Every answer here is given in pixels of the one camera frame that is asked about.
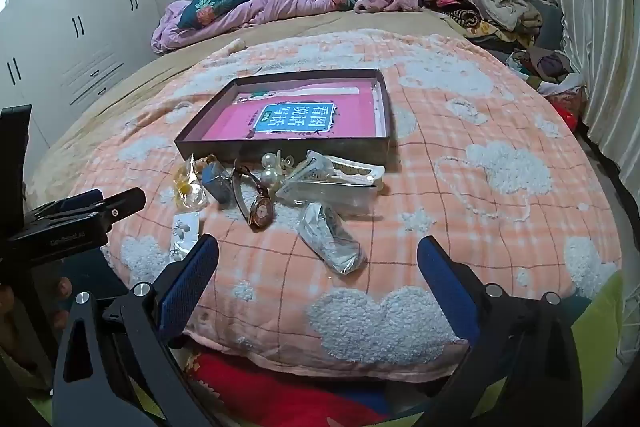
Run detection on pearl hair clip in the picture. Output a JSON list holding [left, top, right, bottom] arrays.
[[260, 150, 293, 194]]

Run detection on grey cushion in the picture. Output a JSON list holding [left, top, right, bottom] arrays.
[[530, 1, 565, 52]]

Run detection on silvery plastic bag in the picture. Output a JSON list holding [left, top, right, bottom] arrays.
[[298, 202, 366, 276]]

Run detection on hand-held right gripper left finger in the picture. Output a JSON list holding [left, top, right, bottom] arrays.
[[50, 234, 221, 427]]

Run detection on yellow rings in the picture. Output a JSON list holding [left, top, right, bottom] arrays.
[[171, 157, 208, 210]]

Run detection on orange plaid cloud blanket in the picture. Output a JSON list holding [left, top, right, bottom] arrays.
[[30, 28, 623, 380]]

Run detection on long clear plastic bag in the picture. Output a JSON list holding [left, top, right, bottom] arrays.
[[276, 177, 380, 214]]

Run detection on red bag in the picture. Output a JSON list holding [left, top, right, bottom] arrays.
[[542, 87, 587, 132]]

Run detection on white earring card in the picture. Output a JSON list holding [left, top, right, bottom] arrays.
[[169, 213, 201, 264]]

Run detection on small blue box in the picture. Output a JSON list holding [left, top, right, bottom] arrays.
[[201, 161, 233, 204]]

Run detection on white wardrobe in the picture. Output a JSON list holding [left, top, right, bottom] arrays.
[[0, 0, 162, 188]]

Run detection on red cloth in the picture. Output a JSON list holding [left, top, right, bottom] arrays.
[[187, 352, 401, 427]]

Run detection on small clear plastic bag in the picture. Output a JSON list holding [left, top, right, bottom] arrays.
[[285, 150, 336, 182]]

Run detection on white curtain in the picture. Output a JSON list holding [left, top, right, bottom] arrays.
[[535, 0, 640, 228]]

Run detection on beige bed sheet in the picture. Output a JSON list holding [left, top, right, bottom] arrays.
[[22, 4, 506, 208]]

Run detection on purple and teal floral quilt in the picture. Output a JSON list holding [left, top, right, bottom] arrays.
[[151, 0, 358, 55]]

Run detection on dark cardboard box tray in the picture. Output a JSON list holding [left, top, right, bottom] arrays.
[[173, 68, 402, 172]]

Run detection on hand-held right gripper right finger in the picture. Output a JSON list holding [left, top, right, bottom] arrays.
[[417, 235, 584, 427]]

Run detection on pink fluffy garment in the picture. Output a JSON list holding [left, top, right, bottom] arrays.
[[354, 0, 423, 15]]

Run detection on white hair clip packet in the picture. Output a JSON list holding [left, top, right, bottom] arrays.
[[330, 155, 386, 192]]

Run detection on pile of clothes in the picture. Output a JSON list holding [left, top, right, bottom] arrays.
[[417, 0, 546, 52]]

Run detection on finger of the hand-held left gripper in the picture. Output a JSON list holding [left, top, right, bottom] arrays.
[[30, 189, 105, 214], [75, 188, 147, 229]]

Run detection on yellow-green cloth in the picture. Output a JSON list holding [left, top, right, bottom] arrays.
[[570, 272, 626, 408]]

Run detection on person's left hand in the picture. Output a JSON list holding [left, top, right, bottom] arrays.
[[52, 276, 75, 324]]

